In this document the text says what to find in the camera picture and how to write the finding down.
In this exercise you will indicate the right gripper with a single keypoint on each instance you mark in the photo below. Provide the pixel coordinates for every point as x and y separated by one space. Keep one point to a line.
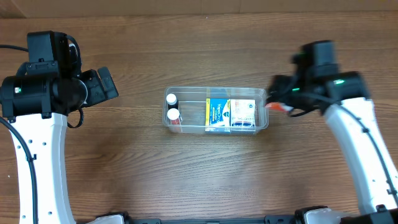
277 92

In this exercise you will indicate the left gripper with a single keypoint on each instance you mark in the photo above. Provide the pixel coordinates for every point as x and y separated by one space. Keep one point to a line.
94 88

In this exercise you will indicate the red caplet box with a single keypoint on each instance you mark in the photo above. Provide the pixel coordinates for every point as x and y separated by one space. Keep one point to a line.
279 107

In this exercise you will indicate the white Hansaplast plaster box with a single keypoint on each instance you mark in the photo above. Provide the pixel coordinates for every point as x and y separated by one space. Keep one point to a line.
243 113

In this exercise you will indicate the black bottle white cap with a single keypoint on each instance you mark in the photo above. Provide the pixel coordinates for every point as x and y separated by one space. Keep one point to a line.
172 101

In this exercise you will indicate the orange tube white cap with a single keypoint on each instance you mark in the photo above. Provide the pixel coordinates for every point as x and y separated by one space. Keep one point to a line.
173 115

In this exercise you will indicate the blue yellow VapoDrops box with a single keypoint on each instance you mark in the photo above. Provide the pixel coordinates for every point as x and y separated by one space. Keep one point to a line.
218 112

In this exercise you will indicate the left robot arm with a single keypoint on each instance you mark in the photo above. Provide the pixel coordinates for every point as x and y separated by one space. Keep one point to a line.
35 103

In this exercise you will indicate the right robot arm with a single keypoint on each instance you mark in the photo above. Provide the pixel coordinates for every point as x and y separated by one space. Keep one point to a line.
344 101

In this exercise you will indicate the clear plastic container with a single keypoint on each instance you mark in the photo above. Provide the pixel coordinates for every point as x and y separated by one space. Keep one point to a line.
192 107

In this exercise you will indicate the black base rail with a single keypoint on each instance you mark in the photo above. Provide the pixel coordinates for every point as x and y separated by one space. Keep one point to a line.
125 218

